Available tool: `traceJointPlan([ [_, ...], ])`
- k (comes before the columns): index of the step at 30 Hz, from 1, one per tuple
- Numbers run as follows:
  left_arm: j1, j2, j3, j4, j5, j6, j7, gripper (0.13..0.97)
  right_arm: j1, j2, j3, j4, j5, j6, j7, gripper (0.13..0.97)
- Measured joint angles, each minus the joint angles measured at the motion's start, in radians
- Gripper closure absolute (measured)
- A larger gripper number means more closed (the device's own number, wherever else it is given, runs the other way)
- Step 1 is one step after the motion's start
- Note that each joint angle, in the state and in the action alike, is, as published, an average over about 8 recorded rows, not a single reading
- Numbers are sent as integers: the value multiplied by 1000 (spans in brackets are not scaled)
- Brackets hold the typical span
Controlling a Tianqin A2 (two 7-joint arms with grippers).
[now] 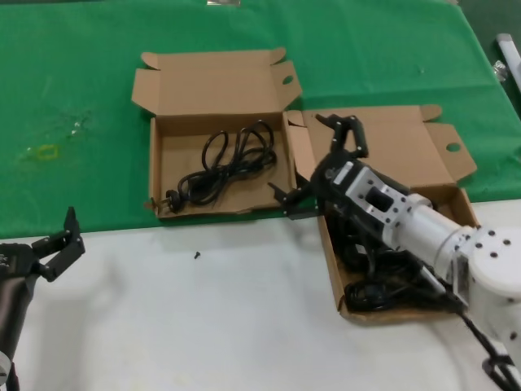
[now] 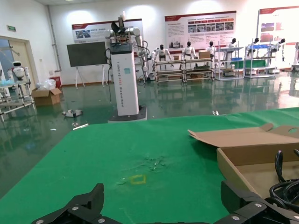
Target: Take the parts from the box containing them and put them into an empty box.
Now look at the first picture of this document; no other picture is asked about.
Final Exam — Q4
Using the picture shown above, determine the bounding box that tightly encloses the brown cardboard box torn rim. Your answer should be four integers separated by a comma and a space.
130, 46, 303, 222

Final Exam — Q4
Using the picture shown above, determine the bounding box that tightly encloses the yellow rubber band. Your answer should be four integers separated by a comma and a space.
35, 144, 61, 160

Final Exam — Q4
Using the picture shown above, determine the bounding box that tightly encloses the green table cloth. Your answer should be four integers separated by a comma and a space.
0, 0, 521, 241

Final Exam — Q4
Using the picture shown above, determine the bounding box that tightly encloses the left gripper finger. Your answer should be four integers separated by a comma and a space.
31, 206, 81, 260
37, 241, 87, 283

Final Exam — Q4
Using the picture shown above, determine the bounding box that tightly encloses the white tube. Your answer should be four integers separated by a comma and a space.
495, 33, 521, 93

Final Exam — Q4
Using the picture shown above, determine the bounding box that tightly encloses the black arm cable silver connector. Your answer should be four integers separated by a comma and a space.
421, 260, 520, 389

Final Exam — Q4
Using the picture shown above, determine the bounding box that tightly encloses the brown cardboard box intact rim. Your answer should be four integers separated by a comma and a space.
286, 103, 501, 327

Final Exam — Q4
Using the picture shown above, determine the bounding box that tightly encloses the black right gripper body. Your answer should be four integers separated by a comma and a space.
310, 152, 380, 246

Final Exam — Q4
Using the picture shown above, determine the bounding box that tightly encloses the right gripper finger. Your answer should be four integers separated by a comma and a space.
315, 113, 370, 160
267, 182, 323, 222

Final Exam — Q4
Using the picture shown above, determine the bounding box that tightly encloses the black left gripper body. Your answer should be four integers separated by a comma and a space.
0, 242, 43, 283

